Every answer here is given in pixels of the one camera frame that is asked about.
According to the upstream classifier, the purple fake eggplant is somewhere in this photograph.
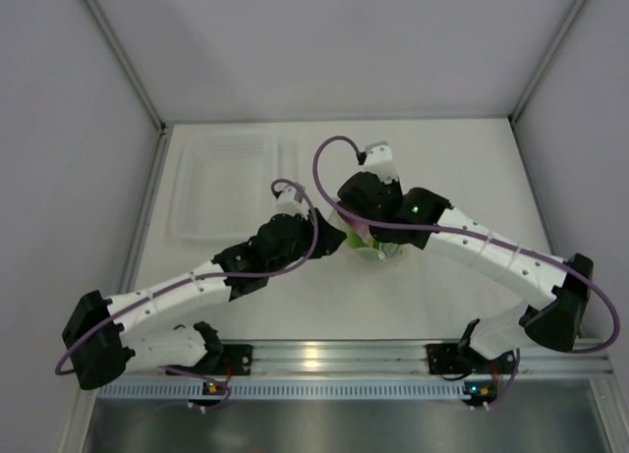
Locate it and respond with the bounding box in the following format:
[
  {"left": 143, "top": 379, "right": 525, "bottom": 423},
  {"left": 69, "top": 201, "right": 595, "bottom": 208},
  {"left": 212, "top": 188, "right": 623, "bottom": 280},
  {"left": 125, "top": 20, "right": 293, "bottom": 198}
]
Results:
[{"left": 346, "top": 218, "right": 372, "bottom": 240}]

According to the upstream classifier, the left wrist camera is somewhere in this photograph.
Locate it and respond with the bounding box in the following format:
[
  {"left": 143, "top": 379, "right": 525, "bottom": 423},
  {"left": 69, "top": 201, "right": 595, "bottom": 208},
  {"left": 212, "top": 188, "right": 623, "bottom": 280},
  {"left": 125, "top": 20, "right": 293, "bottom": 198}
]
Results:
[{"left": 275, "top": 184, "right": 305, "bottom": 216}]

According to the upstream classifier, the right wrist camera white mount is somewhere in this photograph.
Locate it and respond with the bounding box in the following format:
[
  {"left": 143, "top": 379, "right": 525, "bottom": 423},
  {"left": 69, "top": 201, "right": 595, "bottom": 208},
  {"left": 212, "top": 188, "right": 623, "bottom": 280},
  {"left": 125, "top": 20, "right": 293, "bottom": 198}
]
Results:
[{"left": 360, "top": 142, "right": 399, "bottom": 185}]

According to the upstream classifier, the white slotted cable duct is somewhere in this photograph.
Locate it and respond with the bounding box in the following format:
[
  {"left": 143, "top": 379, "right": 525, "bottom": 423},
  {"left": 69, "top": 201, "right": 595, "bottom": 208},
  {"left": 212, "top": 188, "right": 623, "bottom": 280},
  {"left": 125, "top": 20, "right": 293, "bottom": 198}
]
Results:
[{"left": 98, "top": 378, "right": 493, "bottom": 401}]

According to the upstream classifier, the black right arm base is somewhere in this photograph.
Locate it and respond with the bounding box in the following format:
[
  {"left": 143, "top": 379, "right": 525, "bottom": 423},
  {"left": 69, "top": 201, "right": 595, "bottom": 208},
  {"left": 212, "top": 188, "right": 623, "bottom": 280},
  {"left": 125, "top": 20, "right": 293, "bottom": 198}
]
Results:
[{"left": 426, "top": 343, "right": 491, "bottom": 380}]

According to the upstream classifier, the aluminium front rail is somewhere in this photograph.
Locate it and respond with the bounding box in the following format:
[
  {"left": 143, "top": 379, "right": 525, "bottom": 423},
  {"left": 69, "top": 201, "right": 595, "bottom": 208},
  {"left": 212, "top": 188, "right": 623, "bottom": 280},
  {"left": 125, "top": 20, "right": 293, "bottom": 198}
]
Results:
[{"left": 78, "top": 338, "right": 615, "bottom": 378}]

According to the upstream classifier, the green fake lettuce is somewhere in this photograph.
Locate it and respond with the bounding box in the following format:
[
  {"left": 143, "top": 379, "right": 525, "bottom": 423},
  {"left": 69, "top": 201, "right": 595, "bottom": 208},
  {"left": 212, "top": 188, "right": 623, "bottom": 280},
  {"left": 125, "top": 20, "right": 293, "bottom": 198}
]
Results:
[{"left": 347, "top": 228, "right": 379, "bottom": 250}]

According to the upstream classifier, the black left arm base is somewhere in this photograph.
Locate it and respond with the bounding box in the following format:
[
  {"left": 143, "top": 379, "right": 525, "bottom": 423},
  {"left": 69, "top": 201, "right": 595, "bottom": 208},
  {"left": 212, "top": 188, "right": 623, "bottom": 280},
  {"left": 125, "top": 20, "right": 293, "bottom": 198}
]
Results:
[{"left": 166, "top": 343, "right": 254, "bottom": 377}]

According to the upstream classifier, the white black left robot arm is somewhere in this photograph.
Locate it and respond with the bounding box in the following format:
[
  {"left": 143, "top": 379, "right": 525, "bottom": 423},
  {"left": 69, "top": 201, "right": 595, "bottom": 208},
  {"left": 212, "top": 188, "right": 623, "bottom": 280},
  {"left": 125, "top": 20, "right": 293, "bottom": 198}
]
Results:
[{"left": 55, "top": 211, "right": 346, "bottom": 390}]

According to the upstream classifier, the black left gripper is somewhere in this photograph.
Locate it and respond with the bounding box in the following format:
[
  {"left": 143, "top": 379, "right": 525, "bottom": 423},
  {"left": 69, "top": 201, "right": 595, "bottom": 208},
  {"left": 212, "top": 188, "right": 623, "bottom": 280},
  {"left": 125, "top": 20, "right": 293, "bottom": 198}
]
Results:
[{"left": 267, "top": 207, "right": 347, "bottom": 276}]

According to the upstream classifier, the clear polka dot zip bag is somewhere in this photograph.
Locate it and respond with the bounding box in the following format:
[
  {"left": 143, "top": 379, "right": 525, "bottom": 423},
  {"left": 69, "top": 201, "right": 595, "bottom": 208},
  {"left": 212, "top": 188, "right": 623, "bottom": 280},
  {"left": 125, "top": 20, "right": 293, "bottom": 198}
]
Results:
[{"left": 328, "top": 208, "right": 404, "bottom": 262}]

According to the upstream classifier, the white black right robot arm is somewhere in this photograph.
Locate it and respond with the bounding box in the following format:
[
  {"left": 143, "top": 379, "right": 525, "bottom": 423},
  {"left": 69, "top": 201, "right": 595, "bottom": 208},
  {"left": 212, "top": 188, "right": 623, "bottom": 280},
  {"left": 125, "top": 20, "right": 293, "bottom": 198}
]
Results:
[{"left": 337, "top": 172, "right": 594, "bottom": 371}]

